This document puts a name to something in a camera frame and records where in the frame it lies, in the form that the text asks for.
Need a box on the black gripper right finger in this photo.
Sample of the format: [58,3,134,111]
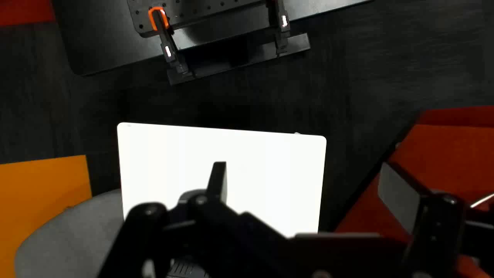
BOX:
[378,162,430,233]

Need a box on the white side table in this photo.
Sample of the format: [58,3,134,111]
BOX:
[117,122,327,236]

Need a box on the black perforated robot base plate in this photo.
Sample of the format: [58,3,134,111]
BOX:
[52,0,370,79]

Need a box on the round yellow wooden table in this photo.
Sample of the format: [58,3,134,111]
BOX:
[0,154,90,278]

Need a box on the orange handled clamp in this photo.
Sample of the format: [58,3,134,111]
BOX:
[148,6,192,79]

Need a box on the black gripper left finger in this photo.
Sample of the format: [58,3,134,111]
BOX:
[206,162,226,199]

